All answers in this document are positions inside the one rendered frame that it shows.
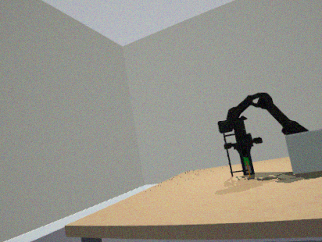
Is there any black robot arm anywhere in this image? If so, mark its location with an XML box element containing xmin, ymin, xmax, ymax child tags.
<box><xmin>218</xmin><ymin>93</ymin><xmax>308</xmax><ymax>146</ymax></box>

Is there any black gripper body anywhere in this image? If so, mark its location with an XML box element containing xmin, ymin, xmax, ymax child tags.
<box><xmin>224</xmin><ymin>129</ymin><xmax>263</xmax><ymax>150</ymax></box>

